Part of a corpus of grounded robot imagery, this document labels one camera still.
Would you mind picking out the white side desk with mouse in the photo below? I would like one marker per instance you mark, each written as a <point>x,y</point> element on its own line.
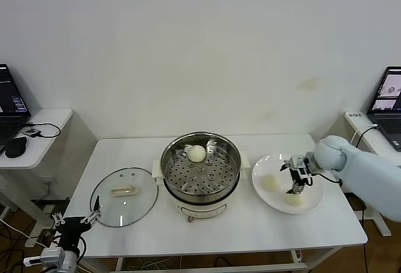
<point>50,119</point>

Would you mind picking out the black laptop dark screen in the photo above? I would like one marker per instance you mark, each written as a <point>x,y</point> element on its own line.
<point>12,97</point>

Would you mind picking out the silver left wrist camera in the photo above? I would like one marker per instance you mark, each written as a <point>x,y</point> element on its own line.
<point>53,257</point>

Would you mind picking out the white steamed baozi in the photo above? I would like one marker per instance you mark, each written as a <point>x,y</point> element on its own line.
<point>294,200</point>
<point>196,153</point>
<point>271,183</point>

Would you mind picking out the perforated steel steamer basket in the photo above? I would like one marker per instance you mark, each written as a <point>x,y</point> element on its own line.
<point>170,151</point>

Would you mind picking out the grey laptop camera views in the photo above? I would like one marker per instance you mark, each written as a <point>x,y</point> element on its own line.
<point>385,122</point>

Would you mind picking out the white labelled power strip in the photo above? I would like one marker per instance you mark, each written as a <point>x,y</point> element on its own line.
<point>354,116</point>

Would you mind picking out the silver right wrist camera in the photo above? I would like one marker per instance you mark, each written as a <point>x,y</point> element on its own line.
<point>297,161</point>

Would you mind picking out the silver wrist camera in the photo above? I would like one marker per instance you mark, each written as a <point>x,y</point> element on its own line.
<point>53,257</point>
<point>297,161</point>

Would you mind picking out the cream electric cooker pot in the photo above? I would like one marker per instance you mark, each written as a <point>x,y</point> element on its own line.
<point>200,212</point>

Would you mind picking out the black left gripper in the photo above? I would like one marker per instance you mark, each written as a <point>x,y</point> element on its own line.
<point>70,230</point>

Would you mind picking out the black computer mouse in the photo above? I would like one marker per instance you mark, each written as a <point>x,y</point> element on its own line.
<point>16,147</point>

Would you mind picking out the small black hub device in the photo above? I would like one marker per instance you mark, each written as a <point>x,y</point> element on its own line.
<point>32,132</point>

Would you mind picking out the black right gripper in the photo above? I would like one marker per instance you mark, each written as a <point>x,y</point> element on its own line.
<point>308,180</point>

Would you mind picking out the white floor power strip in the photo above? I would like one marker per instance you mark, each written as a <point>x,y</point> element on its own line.
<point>33,242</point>

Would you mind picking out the round white plate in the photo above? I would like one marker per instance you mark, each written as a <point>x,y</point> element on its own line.
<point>266,166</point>

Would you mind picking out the round glass pot lid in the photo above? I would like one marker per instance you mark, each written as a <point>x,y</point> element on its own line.
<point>103,198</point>

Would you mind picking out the white wall socket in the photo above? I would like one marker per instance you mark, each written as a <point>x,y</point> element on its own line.
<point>48,181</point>

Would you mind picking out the white table frame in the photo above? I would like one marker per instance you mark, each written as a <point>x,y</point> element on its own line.
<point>250,266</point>

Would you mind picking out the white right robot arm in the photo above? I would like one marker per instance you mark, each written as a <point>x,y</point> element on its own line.
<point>360,173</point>

